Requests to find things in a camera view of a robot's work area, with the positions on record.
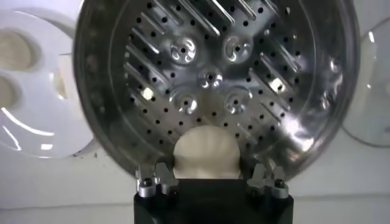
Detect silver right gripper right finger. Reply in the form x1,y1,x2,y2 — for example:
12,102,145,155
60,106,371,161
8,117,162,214
246,163,290,200

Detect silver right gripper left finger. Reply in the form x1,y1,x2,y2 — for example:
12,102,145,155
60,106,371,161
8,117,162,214
135,161,180,198

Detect glass pot lid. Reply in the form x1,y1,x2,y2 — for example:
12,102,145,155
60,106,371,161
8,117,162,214
341,16,390,149

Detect stainless steel steamer basket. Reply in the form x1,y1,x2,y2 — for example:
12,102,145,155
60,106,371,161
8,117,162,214
56,0,363,184

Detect white round plate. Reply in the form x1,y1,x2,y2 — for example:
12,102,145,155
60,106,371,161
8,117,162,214
0,9,96,159

